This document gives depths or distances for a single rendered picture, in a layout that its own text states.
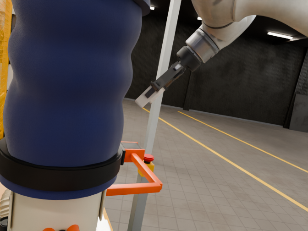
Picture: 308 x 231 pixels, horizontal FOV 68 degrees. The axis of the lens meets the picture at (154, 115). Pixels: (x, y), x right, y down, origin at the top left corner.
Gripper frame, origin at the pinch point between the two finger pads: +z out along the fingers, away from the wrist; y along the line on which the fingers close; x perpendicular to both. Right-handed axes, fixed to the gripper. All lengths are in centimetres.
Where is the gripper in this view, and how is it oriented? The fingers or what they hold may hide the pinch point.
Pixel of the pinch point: (145, 100)
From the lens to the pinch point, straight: 73.6
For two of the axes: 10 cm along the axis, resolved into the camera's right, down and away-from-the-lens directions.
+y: 1.9, -1.6, 9.7
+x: -6.8, -7.4, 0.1
